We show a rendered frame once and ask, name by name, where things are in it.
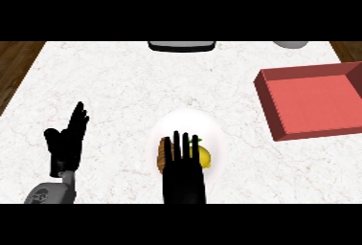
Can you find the black and grey appliance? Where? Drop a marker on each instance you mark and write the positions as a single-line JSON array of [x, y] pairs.
[[181, 46]]

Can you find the brown ridged pastry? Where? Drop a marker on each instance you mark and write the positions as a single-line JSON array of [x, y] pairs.
[[161, 156]]

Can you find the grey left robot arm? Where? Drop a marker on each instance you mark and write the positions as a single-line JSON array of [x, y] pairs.
[[51, 190]]

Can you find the yellow lemon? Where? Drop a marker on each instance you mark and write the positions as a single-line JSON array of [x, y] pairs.
[[203, 156]]

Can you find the white oval plate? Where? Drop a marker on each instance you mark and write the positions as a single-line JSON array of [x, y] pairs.
[[187, 127]]

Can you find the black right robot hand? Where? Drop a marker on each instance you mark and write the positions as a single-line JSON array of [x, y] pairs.
[[183, 178]]

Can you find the red cardboard box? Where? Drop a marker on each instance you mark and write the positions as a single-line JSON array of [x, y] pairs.
[[313, 99]]

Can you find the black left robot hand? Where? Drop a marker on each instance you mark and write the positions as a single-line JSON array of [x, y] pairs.
[[69, 143]]

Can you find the grey round object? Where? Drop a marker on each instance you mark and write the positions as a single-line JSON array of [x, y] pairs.
[[291, 44]]

